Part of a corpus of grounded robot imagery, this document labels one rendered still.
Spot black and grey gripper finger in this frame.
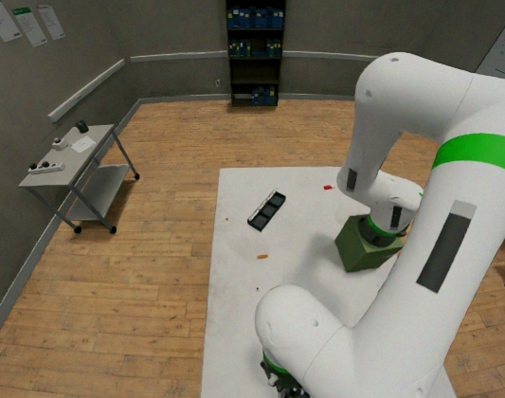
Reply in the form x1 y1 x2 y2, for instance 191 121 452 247
260 360 285 398
283 388 311 398

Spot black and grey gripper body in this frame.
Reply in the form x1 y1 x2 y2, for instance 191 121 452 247
275 381 302 389

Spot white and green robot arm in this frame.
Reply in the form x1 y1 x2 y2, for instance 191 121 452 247
254 52 505 398

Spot dark grey three-compartment bin rack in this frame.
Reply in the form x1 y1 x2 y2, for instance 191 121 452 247
247 190 286 231

